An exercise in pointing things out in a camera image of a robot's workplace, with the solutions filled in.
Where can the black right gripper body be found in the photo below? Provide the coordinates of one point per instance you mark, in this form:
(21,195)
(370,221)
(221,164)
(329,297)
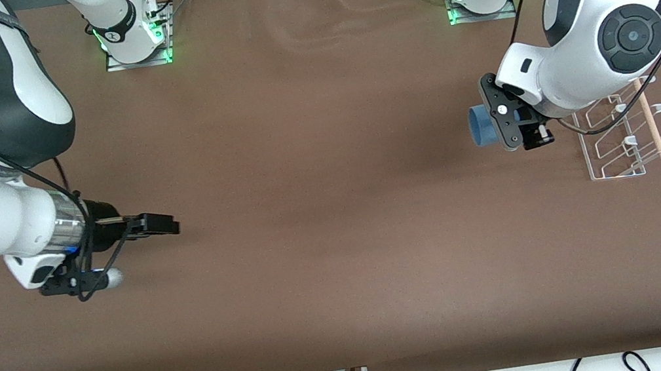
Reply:
(104,231)

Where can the blue plastic cup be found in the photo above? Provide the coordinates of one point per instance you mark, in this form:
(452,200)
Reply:
(481,125)

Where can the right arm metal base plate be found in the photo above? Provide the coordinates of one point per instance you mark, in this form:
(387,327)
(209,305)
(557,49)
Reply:
(164,33)

